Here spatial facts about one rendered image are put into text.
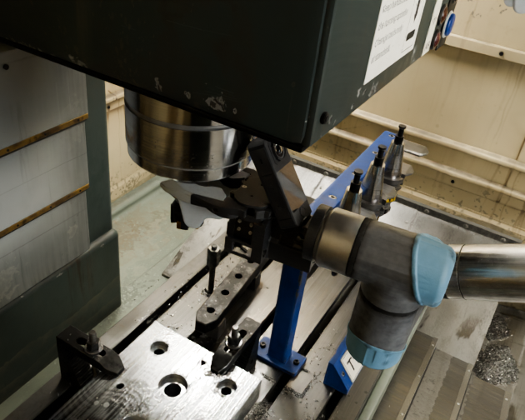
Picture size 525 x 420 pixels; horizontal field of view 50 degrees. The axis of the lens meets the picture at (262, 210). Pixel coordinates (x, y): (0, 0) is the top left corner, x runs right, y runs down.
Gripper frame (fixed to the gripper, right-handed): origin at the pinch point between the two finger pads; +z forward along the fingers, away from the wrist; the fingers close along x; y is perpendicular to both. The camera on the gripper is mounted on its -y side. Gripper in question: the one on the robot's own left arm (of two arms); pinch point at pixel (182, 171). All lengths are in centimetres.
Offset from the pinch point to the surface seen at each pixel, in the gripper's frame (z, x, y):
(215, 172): -7.3, -4.9, -4.8
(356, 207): -19.5, 22.9, 11.3
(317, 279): -11, 46, 48
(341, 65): -20.8, -10.3, -22.3
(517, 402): -64, 57, 72
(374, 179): -19.8, 33.3, 11.1
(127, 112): 3.4, -6.5, -9.8
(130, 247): 56, 65, 80
